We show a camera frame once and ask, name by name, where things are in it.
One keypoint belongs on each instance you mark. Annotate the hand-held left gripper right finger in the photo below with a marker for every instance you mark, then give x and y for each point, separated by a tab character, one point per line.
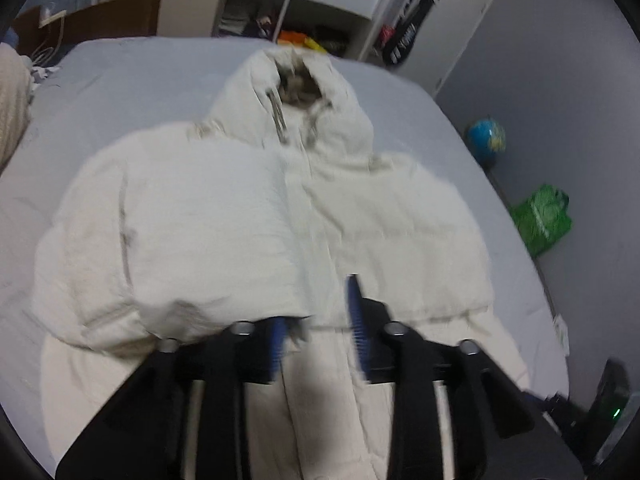
356	321

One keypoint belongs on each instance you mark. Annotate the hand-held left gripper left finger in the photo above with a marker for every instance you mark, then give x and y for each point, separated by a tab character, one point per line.
276	351

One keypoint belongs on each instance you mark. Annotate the white hooded puffer jacket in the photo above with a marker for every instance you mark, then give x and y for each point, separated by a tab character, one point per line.
225	220

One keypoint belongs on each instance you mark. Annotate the pile of folded clothes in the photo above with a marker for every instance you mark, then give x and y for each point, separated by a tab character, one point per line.
235	22

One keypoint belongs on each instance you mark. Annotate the green shopping bag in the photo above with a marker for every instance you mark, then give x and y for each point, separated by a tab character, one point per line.
540	220

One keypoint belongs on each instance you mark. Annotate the blue globe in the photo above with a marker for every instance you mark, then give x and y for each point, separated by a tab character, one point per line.
487	135

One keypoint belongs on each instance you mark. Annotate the orange toy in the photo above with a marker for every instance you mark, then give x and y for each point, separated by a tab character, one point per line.
292	37

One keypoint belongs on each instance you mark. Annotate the black racket bag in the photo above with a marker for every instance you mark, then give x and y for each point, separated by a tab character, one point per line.
407	35

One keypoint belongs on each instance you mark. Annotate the white open shelf unit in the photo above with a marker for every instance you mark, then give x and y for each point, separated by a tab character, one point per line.
367	30

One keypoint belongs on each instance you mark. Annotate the bed with grey sheet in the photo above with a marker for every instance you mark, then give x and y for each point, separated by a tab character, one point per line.
125	85

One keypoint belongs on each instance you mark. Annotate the white door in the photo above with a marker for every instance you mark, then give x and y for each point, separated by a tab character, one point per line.
465	10

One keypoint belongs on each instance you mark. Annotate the beige knitted blanket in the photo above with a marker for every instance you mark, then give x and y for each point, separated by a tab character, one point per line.
12	100

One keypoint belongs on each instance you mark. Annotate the brown wooden headboard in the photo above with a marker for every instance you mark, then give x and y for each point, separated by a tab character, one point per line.
110	20

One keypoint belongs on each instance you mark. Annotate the blue pillow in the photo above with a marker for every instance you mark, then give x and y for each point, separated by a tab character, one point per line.
9	40

